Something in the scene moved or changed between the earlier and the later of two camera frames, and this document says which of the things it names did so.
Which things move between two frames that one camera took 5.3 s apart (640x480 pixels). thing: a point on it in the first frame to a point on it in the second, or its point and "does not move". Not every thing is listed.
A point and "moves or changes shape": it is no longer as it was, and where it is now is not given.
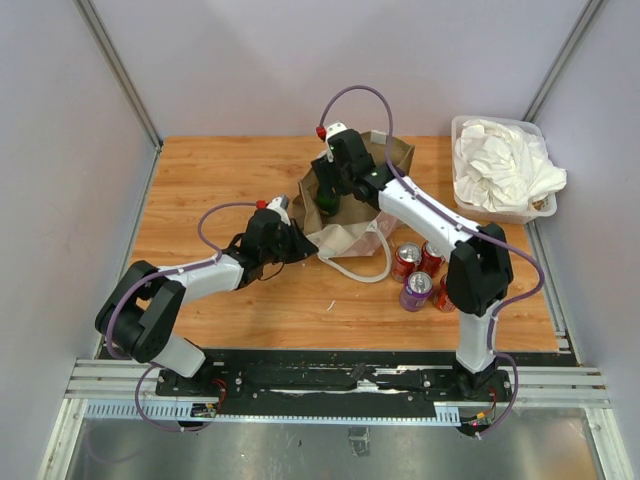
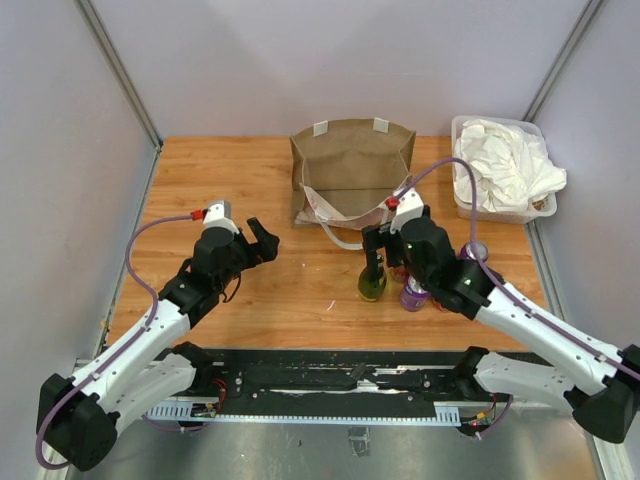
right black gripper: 323,172 to 373,239
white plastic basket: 542,207 does not move
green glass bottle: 328,201 to 372,284
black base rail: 335,377 does not move
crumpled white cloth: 502,167 does not move
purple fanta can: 416,291 does not move
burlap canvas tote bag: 356,242 moves or changes shape
